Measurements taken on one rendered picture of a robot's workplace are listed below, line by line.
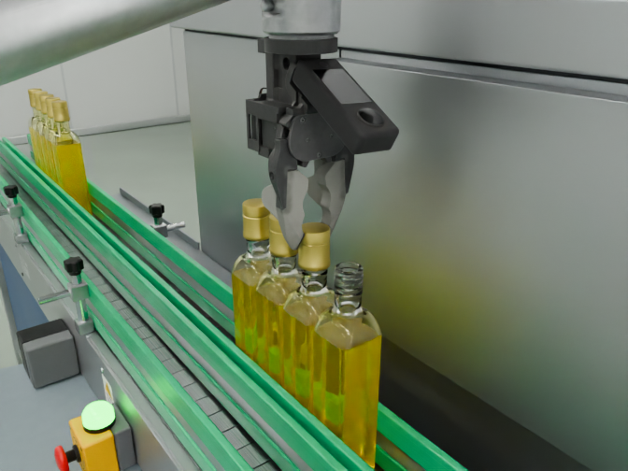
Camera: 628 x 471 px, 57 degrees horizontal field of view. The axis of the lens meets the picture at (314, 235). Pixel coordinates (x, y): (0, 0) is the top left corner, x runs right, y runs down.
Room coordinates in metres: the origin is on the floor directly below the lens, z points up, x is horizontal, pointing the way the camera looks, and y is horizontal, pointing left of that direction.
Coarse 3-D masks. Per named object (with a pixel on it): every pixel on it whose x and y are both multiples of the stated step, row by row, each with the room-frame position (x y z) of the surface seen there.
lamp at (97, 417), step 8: (88, 408) 0.66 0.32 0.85; (96, 408) 0.66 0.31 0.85; (104, 408) 0.66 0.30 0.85; (112, 408) 0.67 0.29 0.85; (88, 416) 0.65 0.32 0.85; (96, 416) 0.65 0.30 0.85; (104, 416) 0.65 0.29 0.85; (112, 416) 0.66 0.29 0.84; (88, 424) 0.64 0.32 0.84; (96, 424) 0.64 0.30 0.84; (104, 424) 0.65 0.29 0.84; (112, 424) 0.66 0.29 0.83; (88, 432) 0.64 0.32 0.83; (96, 432) 0.64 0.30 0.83
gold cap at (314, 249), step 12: (312, 228) 0.57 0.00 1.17; (324, 228) 0.57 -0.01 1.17; (312, 240) 0.56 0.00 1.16; (324, 240) 0.56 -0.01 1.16; (300, 252) 0.56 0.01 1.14; (312, 252) 0.56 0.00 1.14; (324, 252) 0.56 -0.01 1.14; (300, 264) 0.56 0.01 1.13; (312, 264) 0.56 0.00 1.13; (324, 264) 0.56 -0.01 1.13
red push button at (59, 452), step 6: (54, 450) 0.63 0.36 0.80; (60, 450) 0.63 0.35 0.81; (72, 450) 0.64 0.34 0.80; (54, 456) 0.63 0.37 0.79; (60, 456) 0.62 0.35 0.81; (66, 456) 0.63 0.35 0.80; (72, 456) 0.63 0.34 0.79; (60, 462) 0.62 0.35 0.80; (66, 462) 0.62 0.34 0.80; (60, 468) 0.62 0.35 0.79; (66, 468) 0.61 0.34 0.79
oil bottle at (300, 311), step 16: (288, 304) 0.57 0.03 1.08; (304, 304) 0.55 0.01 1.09; (320, 304) 0.55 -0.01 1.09; (288, 320) 0.56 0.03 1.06; (304, 320) 0.54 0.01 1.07; (288, 336) 0.57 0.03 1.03; (304, 336) 0.54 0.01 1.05; (288, 352) 0.57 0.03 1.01; (304, 352) 0.54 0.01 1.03; (288, 368) 0.57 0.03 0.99; (304, 368) 0.54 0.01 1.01; (288, 384) 0.57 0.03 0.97; (304, 384) 0.54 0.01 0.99; (304, 400) 0.54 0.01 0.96
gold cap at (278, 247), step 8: (272, 216) 0.62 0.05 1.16; (272, 224) 0.61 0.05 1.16; (272, 232) 0.61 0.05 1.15; (280, 232) 0.60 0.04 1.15; (272, 240) 0.61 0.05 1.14; (280, 240) 0.60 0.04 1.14; (272, 248) 0.61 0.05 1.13; (280, 248) 0.60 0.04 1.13; (288, 248) 0.60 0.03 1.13; (280, 256) 0.60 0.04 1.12; (288, 256) 0.60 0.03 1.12
